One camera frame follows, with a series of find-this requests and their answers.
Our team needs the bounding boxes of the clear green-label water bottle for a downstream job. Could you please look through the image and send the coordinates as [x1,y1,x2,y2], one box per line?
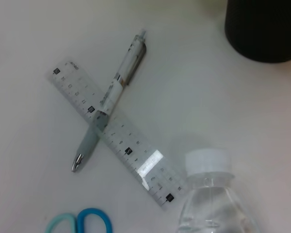
[176,148,262,233]

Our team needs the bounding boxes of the transparent plastic ruler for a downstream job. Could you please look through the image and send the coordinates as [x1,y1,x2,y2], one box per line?
[46,57,188,212]

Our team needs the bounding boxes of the grey retractable pen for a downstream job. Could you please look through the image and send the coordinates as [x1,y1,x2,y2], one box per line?
[71,28,147,173]

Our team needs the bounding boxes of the blue scissors with sheath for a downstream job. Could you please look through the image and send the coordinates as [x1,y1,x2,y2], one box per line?
[44,207,113,233]

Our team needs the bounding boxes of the black mesh pen holder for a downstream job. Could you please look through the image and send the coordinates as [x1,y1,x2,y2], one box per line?
[224,0,291,64]

